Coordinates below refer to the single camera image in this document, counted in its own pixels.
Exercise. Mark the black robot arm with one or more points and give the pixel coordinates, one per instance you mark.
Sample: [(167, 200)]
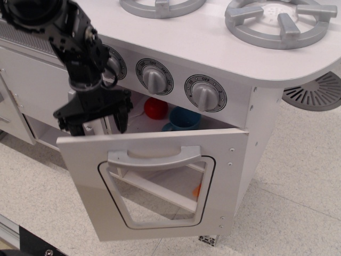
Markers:
[(92, 71)]

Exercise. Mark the grey oven door handle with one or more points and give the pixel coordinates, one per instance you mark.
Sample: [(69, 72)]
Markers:
[(187, 155)]

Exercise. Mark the blue toy cup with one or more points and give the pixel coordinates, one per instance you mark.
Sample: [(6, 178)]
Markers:
[(181, 119)]

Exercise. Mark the white toy oven door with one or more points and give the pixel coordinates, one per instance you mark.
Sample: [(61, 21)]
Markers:
[(191, 200)]

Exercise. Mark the black mounting plate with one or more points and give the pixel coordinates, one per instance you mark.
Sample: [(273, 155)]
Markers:
[(31, 244)]

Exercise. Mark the white left cabinet door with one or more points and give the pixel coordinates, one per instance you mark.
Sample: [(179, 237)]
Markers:
[(33, 86)]

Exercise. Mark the grey right burner grate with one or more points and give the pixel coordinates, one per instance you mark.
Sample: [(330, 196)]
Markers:
[(279, 25)]

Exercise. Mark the aluminium frame rail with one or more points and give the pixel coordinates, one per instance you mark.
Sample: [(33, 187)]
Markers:
[(10, 234)]

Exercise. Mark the white curved cabinet handle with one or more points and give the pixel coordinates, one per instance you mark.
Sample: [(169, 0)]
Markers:
[(98, 126)]

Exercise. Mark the aluminium extrusion foot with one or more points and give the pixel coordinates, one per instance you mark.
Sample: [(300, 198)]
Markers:
[(211, 240)]

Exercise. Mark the grey burner grate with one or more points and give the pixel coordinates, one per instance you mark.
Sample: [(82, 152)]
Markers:
[(279, 25), (161, 9)]

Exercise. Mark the grey middle stove knob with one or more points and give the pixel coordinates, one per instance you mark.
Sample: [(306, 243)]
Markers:
[(154, 76)]

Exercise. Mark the white toy kitchen stove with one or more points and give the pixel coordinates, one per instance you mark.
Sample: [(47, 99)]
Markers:
[(199, 43)]

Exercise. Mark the red toy ball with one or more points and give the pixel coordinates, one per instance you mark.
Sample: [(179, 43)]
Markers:
[(155, 108)]

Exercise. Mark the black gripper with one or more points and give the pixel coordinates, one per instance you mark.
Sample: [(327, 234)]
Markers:
[(97, 103)]

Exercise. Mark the grey stove knob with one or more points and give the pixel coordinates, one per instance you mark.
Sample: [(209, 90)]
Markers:
[(205, 93), (154, 76), (115, 65)]

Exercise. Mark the grey left stove knob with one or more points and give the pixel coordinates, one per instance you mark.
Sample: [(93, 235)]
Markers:
[(115, 65)]

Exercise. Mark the grey slotted floor drain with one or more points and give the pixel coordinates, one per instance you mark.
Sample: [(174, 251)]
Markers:
[(321, 94)]

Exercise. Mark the grey right stove knob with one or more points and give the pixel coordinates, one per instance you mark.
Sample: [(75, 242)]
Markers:
[(205, 93)]

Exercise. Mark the grey left burner grate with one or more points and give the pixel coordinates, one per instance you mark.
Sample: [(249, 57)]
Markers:
[(161, 9)]

